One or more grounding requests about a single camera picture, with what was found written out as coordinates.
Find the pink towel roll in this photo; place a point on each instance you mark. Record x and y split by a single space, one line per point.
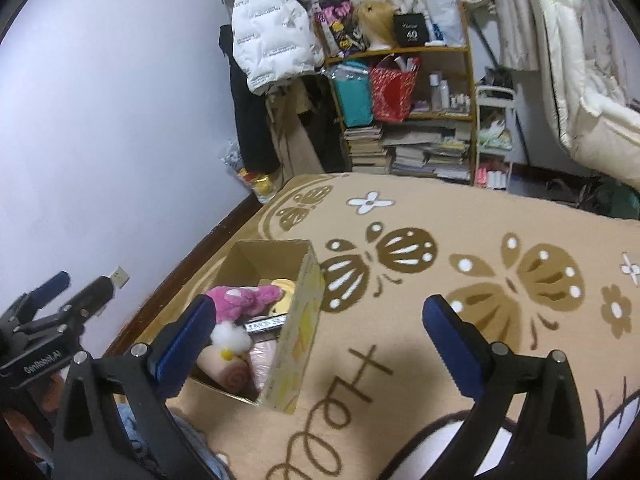
261 358

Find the teal bag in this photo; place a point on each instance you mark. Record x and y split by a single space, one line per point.
352 85

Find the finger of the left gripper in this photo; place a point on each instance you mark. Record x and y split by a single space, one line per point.
27 305
77 309

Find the yellow plush toy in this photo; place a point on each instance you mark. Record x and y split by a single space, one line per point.
278 296

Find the pink swirl roll plush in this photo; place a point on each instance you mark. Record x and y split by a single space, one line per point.
227 371

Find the beige patterned carpet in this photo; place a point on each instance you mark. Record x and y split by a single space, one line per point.
377 402

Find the white trolley cart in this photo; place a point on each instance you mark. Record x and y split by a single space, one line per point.
495 113

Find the cream duvet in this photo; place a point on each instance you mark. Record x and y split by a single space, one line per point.
582 104

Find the wooden shelf unit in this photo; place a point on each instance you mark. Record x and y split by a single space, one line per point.
444 88

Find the red gift bag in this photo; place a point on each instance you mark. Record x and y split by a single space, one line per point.
392 82

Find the pink bunny plush keychain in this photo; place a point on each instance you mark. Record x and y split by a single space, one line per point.
232 303

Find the white brown plush toy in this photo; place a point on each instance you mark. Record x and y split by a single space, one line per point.
230 340

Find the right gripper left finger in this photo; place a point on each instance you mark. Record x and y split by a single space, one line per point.
90 440

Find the black box labelled 40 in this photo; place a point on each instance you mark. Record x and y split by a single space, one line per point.
410 30

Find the blonde wig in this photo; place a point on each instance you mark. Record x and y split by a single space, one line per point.
376 21

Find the wall socket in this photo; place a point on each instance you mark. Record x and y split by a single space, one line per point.
119 277

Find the black tissue pack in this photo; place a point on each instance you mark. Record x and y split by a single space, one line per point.
267 325

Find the black hanging coat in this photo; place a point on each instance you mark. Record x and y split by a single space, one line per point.
250 114

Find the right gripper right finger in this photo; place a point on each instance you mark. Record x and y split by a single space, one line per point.
549 441

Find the person left hand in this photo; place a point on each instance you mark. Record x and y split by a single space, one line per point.
32 410

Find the stack of books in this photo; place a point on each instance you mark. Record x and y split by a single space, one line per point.
439 149

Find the open cardboard box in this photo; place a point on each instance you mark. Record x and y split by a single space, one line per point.
258 263

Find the white puffer jacket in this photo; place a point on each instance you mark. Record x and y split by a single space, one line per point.
273 43

